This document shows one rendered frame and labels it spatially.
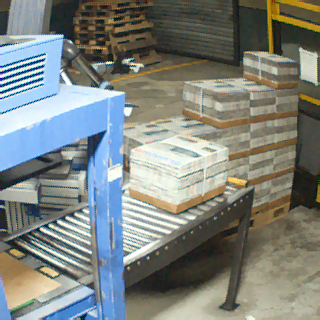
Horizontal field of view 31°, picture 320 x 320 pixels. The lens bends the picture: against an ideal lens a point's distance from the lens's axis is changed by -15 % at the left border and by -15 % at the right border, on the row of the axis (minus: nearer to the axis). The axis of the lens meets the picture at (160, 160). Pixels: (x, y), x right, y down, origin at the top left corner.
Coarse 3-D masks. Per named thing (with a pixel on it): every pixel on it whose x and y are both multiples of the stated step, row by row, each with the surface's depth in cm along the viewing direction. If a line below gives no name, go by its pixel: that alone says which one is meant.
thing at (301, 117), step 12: (300, 108) 512; (312, 108) 513; (300, 120) 515; (312, 120) 502; (300, 132) 518; (312, 132) 505; (300, 144) 521; (312, 144) 508; (300, 156) 523; (312, 156) 510; (312, 168) 512
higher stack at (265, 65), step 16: (256, 64) 455; (272, 64) 440; (288, 64) 445; (272, 80) 445; (288, 80) 449; (288, 96) 452; (288, 128) 462; (288, 160) 472; (288, 176) 477; (272, 192) 469; (288, 192) 484; (272, 208) 475; (288, 208) 490
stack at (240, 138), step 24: (168, 120) 430; (192, 120) 432; (144, 144) 383; (216, 144) 417; (240, 144) 431; (264, 144) 447; (240, 168) 436; (264, 168) 454; (264, 192) 462; (264, 216) 471; (216, 240) 443
